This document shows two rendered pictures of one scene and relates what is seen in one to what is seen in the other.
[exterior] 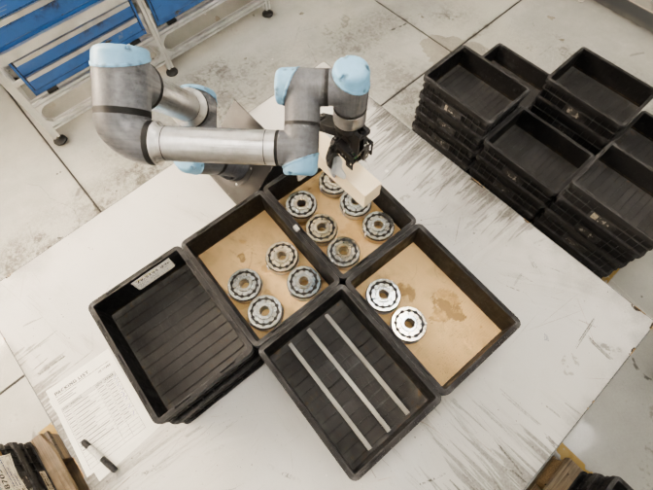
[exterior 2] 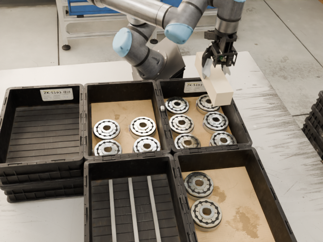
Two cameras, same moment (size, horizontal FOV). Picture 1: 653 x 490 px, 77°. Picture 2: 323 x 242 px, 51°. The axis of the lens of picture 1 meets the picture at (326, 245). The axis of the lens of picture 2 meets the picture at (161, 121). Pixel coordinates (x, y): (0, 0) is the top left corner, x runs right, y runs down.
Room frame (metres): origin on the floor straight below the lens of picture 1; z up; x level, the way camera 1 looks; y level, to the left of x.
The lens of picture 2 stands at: (-0.32, -0.29, 1.84)
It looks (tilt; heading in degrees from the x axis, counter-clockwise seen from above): 46 degrees down; 24
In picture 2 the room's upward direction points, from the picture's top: 5 degrees clockwise
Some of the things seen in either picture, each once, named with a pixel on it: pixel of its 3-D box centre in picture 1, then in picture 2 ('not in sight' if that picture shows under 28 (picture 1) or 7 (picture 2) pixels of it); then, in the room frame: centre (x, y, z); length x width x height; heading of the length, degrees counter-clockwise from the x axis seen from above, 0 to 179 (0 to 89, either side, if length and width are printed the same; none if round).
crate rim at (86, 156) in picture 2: (258, 262); (124, 116); (0.45, 0.20, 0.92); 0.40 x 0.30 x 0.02; 36
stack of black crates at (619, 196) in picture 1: (601, 217); not in sight; (0.81, -1.25, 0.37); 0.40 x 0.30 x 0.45; 40
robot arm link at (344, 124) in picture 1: (350, 113); (228, 22); (0.64, -0.07, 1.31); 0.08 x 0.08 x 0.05
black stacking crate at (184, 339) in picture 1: (176, 332); (44, 131); (0.27, 0.44, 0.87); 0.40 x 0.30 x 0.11; 36
